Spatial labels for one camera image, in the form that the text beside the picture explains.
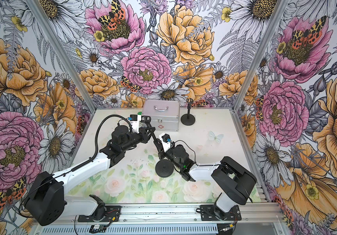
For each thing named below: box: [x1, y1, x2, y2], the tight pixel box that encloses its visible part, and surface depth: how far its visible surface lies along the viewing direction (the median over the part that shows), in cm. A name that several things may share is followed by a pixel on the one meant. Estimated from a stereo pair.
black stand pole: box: [152, 133, 165, 161], surface depth 77 cm
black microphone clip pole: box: [186, 97, 194, 119], surface depth 103 cm
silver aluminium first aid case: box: [142, 99, 181, 132], surface depth 103 cm
